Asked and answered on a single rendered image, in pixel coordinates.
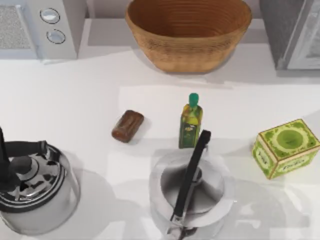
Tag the green and yellow box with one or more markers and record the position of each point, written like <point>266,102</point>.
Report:
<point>285,147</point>

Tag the small microwave knob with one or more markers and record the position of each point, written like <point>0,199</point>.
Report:
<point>56,36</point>

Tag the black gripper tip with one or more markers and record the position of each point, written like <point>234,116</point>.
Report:
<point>3,145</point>

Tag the brown woven basket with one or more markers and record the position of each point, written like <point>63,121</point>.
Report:
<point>188,42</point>

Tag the steel kettle with black knob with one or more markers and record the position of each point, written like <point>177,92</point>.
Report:
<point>37,185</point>

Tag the large microwave knob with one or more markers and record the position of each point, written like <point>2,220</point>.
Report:
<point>50,15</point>

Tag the brown bread loaf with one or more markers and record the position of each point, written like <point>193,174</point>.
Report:
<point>128,126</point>

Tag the pale microwave oven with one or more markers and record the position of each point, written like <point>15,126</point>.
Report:
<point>27,30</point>

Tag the green bottle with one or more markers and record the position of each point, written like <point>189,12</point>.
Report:
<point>190,125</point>

